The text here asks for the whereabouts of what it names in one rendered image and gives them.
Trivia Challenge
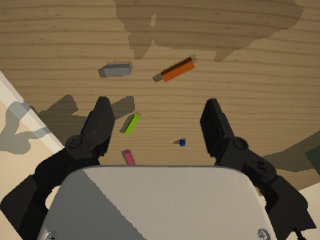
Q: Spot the small blue cube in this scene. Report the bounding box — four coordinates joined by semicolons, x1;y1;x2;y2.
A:
179;139;185;146

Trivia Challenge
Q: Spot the orange rod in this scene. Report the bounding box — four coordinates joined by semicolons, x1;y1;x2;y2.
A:
161;57;195;82

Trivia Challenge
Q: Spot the lime green rod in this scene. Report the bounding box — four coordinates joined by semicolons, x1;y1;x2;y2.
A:
124;113;140;135

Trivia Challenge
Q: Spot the pink rod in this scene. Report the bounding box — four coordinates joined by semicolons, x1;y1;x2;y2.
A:
125;150;135;165

